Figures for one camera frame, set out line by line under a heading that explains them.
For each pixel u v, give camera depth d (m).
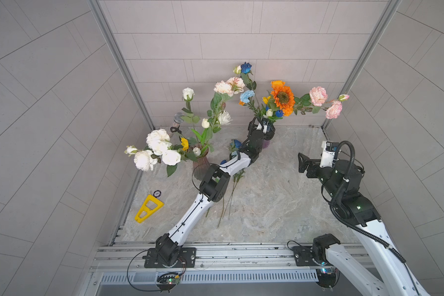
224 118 0.72
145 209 0.83
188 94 0.77
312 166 0.59
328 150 0.58
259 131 0.87
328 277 0.68
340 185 0.48
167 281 0.65
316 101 0.70
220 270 0.69
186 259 0.71
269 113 0.85
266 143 1.05
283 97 0.74
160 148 0.55
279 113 0.79
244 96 0.84
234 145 1.02
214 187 0.67
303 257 0.71
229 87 0.68
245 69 0.80
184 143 0.77
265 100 0.89
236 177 0.94
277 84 0.88
